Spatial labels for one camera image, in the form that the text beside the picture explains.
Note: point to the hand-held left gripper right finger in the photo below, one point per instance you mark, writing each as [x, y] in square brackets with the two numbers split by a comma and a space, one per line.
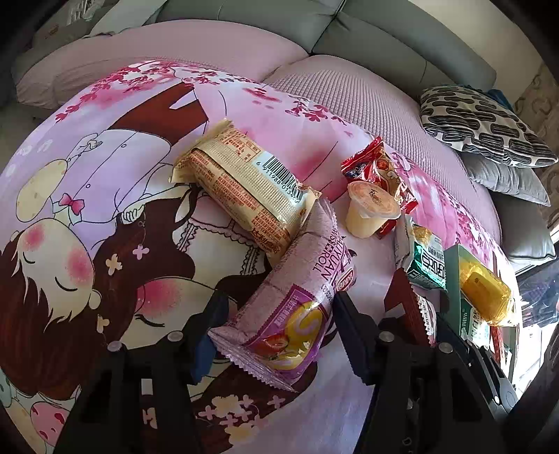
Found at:
[353, 338]

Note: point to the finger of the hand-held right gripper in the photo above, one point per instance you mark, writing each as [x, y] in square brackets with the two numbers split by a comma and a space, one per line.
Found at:
[452, 334]

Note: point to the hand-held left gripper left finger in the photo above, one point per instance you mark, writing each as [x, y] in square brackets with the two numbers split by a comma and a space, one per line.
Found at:
[205, 349]

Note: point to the teal box lid tray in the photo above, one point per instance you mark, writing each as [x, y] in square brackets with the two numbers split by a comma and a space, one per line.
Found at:
[454, 283]

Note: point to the red and white snack packet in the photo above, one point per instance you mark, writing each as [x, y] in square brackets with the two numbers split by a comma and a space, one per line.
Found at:
[408, 305]

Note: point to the yellow cake packet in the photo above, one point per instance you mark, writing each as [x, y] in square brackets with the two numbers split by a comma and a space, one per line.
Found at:
[484, 290]

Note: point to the pink swiss roll packet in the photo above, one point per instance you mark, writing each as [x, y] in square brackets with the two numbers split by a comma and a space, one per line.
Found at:
[301, 297]

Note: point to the green and white snack packet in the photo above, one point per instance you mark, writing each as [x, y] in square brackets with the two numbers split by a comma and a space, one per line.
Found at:
[426, 262]

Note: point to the yellow jelly cup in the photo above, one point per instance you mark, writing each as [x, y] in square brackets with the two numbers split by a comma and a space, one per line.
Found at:
[371, 209]

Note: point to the grey pillow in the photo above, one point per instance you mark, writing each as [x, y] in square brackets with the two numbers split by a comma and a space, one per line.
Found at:
[506, 179]

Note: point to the beige cracker packet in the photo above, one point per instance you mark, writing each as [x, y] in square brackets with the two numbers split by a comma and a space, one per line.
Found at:
[244, 183]

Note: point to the pink printed blanket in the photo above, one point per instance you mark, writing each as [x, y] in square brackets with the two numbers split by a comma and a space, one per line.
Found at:
[109, 196]

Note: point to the red candy packet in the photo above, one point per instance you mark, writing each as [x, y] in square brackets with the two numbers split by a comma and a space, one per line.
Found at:
[375, 157]

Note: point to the black and white patterned pillow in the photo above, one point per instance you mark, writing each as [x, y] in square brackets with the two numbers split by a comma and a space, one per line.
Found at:
[480, 126]

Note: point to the blue cloth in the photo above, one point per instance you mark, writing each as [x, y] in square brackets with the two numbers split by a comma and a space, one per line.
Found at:
[500, 99]

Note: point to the patterned beige curtain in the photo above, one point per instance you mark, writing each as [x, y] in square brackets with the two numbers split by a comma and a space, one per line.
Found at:
[539, 104]

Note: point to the pink sofa cover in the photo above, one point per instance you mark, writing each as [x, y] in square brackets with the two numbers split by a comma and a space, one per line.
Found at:
[332, 83]

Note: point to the grey sofa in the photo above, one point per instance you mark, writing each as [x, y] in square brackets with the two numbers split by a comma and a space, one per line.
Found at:
[375, 35]

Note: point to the light grey cushion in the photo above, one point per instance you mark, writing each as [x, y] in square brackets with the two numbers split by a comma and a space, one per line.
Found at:
[122, 15]

